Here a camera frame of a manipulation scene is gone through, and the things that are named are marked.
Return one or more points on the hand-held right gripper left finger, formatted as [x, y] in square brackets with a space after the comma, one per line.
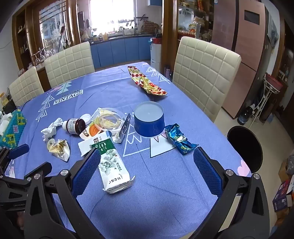
[86, 170]

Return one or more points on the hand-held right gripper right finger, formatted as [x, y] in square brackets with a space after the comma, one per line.
[207, 171]

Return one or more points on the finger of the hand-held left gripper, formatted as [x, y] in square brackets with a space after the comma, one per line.
[39, 168]
[19, 151]

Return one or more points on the green white tissue pack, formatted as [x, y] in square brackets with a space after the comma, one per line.
[112, 170]

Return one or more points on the white tissue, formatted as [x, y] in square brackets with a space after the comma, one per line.
[50, 131]

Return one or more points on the orange plastic piece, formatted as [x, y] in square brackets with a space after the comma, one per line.
[95, 131]

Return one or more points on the black trash bin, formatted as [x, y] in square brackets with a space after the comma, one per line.
[244, 149]

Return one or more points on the brown pill bottle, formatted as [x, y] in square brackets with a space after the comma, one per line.
[74, 126]

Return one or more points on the red gold patterned wrapper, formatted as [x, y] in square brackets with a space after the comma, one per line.
[143, 80]

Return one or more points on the beaded blue yellow coaster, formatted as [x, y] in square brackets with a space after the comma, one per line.
[13, 131]

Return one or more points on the white paper packet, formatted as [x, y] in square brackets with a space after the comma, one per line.
[86, 144]

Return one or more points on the clear wrapper with yellow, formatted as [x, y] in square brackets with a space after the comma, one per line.
[58, 149]

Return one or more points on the brown white sachet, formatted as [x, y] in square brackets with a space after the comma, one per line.
[85, 134]

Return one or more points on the blue snack wrapper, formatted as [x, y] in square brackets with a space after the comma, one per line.
[181, 140]

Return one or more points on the small black box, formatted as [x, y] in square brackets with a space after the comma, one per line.
[9, 106]

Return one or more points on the blue printed tablecloth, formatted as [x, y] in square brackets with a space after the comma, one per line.
[160, 183]

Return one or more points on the white bottle cap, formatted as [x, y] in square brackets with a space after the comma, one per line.
[86, 118]

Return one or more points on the clear round plastic lid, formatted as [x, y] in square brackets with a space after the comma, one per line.
[108, 119]

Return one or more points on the clear blister pack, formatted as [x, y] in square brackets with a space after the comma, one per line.
[124, 128]

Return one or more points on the blue water jug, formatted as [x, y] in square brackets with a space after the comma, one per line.
[244, 118]

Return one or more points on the cream quilted chair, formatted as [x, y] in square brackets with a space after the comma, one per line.
[25, 87]
[202, 73]
[69, 64]

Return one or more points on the blue round tin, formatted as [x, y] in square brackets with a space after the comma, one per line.
[149, 125]

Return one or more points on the white metal stand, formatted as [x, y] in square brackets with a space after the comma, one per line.
[261, 103]

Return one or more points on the hanging wine glasses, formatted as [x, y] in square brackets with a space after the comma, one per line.
[43, 54]

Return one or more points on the small purple bottle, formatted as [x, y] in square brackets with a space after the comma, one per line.
[167, 70]

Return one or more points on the red basin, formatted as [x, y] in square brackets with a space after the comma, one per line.
[273, 82]

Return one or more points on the wooden glass display cabinet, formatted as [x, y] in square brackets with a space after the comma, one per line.
[27, 34]

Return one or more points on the blue kitchen cabinets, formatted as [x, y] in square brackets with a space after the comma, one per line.
[119, 50]

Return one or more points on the white bin red lid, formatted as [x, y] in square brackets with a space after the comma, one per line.
[156, 54]

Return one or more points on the copper refrigerator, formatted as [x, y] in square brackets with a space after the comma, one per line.
[241, 46]

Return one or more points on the wooden shelf cabinet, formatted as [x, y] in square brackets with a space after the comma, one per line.
[195, 20]

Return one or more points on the kitchen window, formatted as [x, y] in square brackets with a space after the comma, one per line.
[110, 13]

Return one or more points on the grey wall cloth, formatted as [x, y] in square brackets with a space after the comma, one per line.
[272, 28]

